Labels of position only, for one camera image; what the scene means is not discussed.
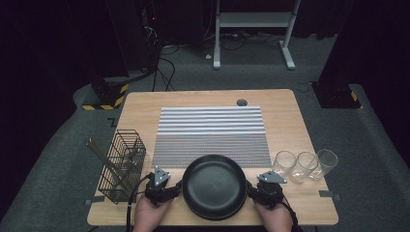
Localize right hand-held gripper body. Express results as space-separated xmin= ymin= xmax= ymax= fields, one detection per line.
xmin=254 ymin=170 xmax=288 ymax=210

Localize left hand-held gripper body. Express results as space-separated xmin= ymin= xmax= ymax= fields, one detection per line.
xmin=144 ymin=166 xmax=177 ymax=207

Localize clear drinking glass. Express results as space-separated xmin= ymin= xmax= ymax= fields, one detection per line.
xmin=272 ymin=150 xmax=298 ymax=178
xmin=308 ymin=148 xmax=339 ymax=182
xmin=288 ymin=151 xmax=319 ymax=185

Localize black wire cutlery basket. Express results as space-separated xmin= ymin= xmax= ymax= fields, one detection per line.
xmin=97 ymin=129 xmax=147 ymax=205

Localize person's left hand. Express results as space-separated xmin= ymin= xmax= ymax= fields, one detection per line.
xmin=132 ymin=196 xmax=173 ymax=232

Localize person's right hand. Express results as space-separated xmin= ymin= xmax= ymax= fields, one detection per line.
xmin=254 ymin=202 xmax=294 ymax=232

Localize grey tape strip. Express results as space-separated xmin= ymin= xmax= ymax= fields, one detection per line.
xmin=318 ymin=189 xmax=342 ymax=202
xmin=84 ymin=195 xmax=106 ymax=207

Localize grey striped placemat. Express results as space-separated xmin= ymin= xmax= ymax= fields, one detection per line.
xmin=152 ymin=105 xmax=273 ymax=169

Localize grey chopstick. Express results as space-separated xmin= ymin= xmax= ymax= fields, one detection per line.
xmin=88 ymin=138 xmax=132 ymax=188
xmin=85 ymin=140 xmax=129 ymax=191

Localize black stand base striped edge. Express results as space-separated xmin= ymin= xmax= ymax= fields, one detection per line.
xmin=81 ymin=74 xmax=131 ymax=111
xmin=310 ymin=80 xmax=364 ymax=110

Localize dark equipment rack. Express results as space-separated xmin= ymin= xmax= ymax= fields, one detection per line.
xmin=136 ymin=0 xmax=163 ymax=75

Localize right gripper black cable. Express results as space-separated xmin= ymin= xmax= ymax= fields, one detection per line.
xmin=279 ymin=200 xmax=303 ymax=232

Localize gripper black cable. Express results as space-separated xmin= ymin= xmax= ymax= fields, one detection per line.
xmin=126 ymin=175 xmax=153 ymax=232
xmin=279 ymin=200 xmax=303 ymax=232

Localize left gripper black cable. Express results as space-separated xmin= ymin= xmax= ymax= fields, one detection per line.
xmin=126 ymin=175 xmax=153 ymax=232

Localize black floor cables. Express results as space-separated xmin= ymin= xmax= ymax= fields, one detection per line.
xmin=150 ymin=43 xmax=178 ymax=93

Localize white metal desk frame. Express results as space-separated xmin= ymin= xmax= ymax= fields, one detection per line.
xmin=213 ymin=0 xmax=302 ymax=71

